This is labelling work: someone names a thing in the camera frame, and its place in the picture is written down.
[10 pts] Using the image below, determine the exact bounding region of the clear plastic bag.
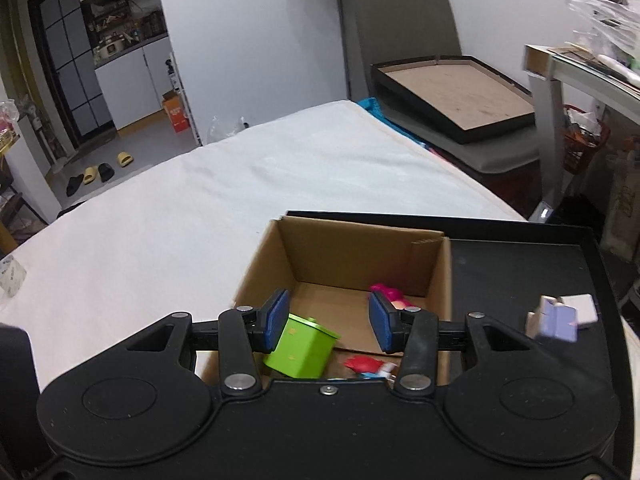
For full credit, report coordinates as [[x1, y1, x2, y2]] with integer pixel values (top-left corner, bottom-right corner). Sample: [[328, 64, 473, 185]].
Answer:
[[567, 0, 640, 71]]

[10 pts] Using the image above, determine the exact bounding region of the grey chair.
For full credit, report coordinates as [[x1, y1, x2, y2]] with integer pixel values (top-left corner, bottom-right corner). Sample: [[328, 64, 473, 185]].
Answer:
[[347, 0, 543, 176]]

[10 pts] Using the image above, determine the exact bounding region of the red basket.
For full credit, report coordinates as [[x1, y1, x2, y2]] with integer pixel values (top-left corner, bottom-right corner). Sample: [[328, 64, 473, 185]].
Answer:
[[562, 104, 611, 173]]

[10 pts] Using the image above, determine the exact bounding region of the white cabinet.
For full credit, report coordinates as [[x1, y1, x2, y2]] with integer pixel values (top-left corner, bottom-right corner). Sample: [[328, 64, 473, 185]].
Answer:
[[75, 0, 173, 136]]

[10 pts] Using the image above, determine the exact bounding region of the brown cardboard box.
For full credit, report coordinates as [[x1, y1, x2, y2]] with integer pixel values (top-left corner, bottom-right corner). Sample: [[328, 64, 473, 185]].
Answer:
[[197, 217, 453, 386]]

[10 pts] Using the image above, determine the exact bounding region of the white remote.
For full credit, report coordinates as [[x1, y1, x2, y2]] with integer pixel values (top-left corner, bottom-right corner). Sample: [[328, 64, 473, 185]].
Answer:
[[597, 55, 637, 75]]

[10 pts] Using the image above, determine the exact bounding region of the red and blue figure toy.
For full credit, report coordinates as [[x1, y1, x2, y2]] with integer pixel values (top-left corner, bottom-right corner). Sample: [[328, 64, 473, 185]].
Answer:
[[342, 354, 401, 383]]

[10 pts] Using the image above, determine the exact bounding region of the white charger plug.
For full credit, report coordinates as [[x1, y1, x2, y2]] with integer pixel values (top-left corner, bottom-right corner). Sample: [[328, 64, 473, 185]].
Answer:
[[560, 294, 599, 331]]

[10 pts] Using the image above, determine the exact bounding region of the black framed board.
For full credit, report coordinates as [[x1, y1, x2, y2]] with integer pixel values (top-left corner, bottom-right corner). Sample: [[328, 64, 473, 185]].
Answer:
[[370, 55, 536, 146]]

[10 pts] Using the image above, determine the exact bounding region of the black grid sliding door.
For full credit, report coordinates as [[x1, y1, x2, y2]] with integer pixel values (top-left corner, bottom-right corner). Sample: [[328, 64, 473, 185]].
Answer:
[[27, 0, 113, 148]]

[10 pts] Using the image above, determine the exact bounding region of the lavender cube toy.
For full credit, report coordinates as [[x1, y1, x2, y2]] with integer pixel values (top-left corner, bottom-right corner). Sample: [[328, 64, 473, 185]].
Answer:
[[525, 296, 581, 344]]

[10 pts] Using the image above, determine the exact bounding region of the clear plastic packet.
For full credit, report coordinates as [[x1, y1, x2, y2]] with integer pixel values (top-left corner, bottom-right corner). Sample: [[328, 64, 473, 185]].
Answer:
[[0, 255, 27, 297]]

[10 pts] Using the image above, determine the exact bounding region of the pink bear toy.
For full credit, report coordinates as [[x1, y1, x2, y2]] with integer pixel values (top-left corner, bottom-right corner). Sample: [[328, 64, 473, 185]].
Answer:
[[370, 283, 412, 311]]

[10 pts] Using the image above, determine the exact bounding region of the teal cloth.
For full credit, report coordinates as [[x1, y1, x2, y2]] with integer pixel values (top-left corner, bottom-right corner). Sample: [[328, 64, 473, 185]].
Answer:
[[357, 97, 388, 123]]

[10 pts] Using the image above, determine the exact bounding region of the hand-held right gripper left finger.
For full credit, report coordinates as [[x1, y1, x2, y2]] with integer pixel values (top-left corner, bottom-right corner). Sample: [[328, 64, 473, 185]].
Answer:
[[125, 287, 292, 395]]

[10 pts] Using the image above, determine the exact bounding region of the grey desk with black mat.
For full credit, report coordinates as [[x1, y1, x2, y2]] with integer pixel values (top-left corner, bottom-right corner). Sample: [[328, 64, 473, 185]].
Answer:
[[522, 42, 640, 211]]

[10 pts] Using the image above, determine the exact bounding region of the green hexagonal box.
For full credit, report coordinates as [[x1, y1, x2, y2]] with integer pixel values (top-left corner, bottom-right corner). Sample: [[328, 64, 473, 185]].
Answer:
[[262, 314, 342, 380]]

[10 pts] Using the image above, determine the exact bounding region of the black tray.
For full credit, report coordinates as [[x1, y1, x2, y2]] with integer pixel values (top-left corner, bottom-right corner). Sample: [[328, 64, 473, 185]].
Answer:
[[285, 210, 633, 480]]

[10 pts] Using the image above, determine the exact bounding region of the white tote bag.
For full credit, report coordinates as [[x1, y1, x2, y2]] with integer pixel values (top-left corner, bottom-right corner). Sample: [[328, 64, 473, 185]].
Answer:
[[600, 140, 640, 261]]

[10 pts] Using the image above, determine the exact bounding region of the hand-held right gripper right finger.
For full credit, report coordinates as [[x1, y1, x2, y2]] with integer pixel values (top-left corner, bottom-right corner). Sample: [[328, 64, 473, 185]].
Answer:
[[368, 291, 537, 394]]

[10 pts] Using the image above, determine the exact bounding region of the orange box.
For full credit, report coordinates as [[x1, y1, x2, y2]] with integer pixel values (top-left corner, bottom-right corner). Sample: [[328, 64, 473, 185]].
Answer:
[[161, 91, 191, 134]]

